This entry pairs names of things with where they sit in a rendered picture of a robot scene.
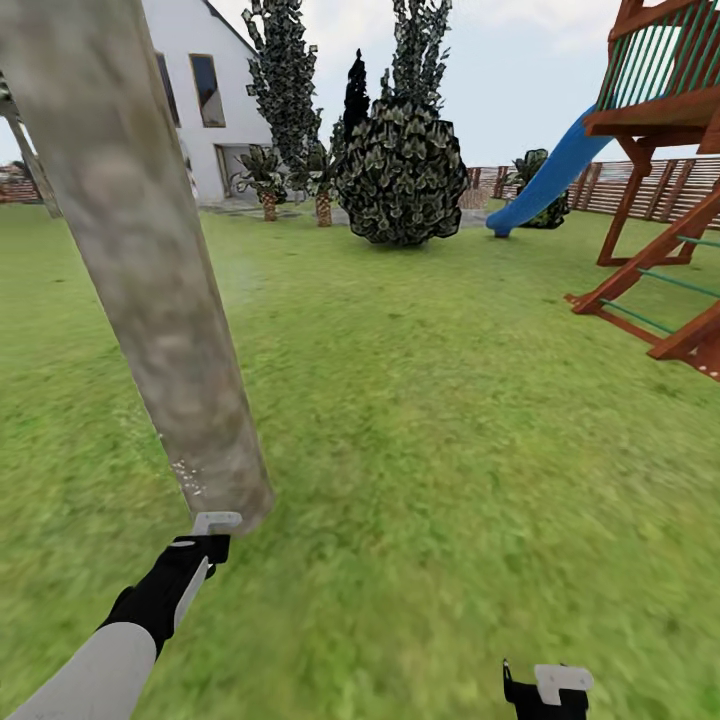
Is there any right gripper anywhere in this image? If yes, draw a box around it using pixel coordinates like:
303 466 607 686
503 659 587 720

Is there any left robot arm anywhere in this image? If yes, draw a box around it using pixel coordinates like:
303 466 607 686
7 511 242 720

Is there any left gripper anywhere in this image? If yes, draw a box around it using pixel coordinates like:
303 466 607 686
200 534 230 563

